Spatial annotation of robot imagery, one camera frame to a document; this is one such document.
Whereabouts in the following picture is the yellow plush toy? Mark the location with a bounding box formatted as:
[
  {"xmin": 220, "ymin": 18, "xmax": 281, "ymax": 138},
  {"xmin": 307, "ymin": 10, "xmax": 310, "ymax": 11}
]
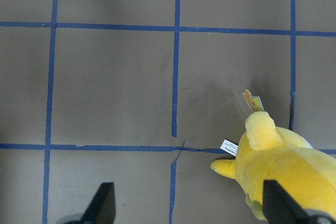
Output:
[{"xmin": 211, "ymin": 112, "xmax": 335, "ymax": 220}]

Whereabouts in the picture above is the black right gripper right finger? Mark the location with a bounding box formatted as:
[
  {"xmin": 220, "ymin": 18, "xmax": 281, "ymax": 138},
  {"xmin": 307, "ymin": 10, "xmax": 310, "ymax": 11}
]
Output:
[{"xmin": 262, "ymin": 179, "xmax": 336, "ymax": 224}]

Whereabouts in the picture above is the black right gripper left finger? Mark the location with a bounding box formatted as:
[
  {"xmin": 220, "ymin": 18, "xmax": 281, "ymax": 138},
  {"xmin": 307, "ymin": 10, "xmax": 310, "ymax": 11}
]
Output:
[{"xmin": 58, "ymin": 182, "xmax": 117, "ymax": 224}]

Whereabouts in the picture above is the cardboard hang tag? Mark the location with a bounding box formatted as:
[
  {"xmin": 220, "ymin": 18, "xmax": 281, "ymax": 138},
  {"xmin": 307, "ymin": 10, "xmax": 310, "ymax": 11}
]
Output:
[{"xmin": 242, "ymin": 89, "xmax": 264, "ymax": 113}]

